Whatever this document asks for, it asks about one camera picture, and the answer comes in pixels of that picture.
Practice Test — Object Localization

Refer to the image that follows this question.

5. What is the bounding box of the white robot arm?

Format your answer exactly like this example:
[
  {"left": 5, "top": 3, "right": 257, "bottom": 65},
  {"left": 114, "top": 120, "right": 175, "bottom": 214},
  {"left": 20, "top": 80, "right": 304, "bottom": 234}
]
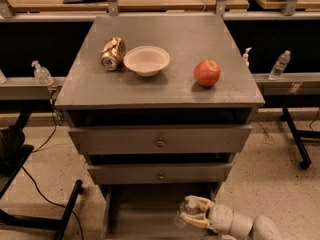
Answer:
[{"left": 178, "top": 195, "right": 284, "bottom": 240}]

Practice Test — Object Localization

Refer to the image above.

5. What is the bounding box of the background small water bottle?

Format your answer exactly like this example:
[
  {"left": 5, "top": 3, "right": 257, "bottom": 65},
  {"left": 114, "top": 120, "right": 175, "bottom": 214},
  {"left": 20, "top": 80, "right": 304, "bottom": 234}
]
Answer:
[{"left": 269, "top": 50, "right": 291, "bottom": 80}]

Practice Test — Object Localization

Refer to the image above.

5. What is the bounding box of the white paper bowl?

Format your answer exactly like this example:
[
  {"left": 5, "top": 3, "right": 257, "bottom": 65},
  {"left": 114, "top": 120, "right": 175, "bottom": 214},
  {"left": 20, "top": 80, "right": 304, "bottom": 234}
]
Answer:
[{"left": 124, "top": 46, "right": 170, "bottom": 77}]

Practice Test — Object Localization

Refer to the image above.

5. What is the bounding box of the left hand sanitizer bottle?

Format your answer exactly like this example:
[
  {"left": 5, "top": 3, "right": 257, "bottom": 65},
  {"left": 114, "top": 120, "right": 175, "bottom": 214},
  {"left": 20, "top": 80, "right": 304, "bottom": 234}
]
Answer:
[{"left": 31, "top": 61, "right": 54, "bottom": 86}]

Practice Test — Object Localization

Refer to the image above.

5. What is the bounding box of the hand sanitizer bottle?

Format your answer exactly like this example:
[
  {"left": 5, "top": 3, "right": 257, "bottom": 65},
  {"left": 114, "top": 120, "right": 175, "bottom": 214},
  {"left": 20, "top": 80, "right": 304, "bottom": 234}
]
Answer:
[
  {"left": 242, "top": 47, "right": 252, "bottom": 68},
  {"left": 31, "top": 61, "right": 54, "bottom": 86}
]

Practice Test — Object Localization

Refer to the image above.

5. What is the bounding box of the wooden background desk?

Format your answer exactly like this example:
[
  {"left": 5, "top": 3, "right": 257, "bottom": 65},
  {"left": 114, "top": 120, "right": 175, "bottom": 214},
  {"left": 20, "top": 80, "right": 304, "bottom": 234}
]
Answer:
[{"left": 8, "top": 0, "right": 216, "bottom": 13}]

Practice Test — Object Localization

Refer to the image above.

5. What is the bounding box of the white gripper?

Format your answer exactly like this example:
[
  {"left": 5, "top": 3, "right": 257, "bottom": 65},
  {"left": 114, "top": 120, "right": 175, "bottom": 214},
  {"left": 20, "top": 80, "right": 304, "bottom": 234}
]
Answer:
[{"left": 181, "top": 195, "right": 253, "bottom": 240}]

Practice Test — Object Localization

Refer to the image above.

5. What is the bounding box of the grey open bottom drawer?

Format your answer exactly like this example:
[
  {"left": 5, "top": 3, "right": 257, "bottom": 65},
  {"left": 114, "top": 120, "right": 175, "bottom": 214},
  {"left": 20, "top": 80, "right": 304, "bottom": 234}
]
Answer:
[{"left": 101, "top": 183, "right": 221, "bottom": 240}]

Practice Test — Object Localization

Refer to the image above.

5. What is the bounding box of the right hand sanitizer bottle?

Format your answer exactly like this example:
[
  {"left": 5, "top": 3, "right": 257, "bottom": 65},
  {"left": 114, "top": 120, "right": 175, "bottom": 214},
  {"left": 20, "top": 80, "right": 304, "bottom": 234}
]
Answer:
[{"left": 242, "top": 47, "right": 252, "bottom": 68}]

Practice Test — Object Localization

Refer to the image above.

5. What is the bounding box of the black stand leg right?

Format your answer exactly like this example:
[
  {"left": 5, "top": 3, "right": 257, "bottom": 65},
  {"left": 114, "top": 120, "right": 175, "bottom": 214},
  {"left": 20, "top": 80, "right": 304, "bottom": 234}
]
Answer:
[{"left": 280, "top": 107, "right": 320, "bottom": 170}]

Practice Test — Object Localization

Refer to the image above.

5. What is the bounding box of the grey middle drawer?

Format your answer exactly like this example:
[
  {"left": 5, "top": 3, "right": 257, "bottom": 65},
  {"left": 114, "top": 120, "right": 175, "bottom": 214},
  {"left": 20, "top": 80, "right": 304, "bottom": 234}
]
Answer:
[{"left": 87, "top": 163, "right": 232, "bottom": 185}]

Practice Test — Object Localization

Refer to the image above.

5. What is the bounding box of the grey drawer cabinet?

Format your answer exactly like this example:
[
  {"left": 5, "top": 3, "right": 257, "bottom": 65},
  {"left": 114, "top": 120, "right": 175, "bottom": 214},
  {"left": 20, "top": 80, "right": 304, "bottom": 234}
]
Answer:
[{"left": 54, "top": 14, "right": 266, "bottom": 240}]

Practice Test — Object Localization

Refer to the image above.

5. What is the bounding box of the black floor cable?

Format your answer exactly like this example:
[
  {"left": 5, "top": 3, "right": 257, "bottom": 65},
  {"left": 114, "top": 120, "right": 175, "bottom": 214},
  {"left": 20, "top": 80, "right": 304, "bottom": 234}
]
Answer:
[{"left": 21, "top": 97, "right": 85, "bottom": 240}]

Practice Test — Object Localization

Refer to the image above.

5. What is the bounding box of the crushed gold soda can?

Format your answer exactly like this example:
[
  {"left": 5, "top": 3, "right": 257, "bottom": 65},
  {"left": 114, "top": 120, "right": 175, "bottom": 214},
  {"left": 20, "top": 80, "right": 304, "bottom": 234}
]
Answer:
[{"left": 100, "top": 37, "right": 126, "bottom": 71}]

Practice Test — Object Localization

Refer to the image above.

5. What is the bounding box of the clear plastic water bottle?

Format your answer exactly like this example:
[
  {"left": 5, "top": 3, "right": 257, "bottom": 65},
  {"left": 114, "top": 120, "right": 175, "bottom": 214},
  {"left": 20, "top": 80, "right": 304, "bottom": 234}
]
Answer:
[{"left": 173, "top": 200, "right": 199, "bottom": 229}]

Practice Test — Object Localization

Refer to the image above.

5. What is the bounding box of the grey top drawer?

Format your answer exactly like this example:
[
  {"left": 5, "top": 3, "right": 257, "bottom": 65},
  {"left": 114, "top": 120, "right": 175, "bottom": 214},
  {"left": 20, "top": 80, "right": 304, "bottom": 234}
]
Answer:
[{"left": 69, "top": 125, "right": 251, "bottom": 155}]

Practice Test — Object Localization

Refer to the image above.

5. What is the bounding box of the red apple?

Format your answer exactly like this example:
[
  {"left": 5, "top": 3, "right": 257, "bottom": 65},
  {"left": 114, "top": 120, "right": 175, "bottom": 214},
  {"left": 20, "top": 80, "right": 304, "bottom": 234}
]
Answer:
[{"left": 193, "top": 60, "right": 220, "bottom": 87}]

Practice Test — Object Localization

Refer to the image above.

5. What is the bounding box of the black chair base left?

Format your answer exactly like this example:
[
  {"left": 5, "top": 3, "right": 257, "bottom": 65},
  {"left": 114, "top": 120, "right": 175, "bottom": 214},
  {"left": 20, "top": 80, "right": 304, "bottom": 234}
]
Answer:
[{"left": 0, "top": 126, "right": 82, "bottom": 240}]

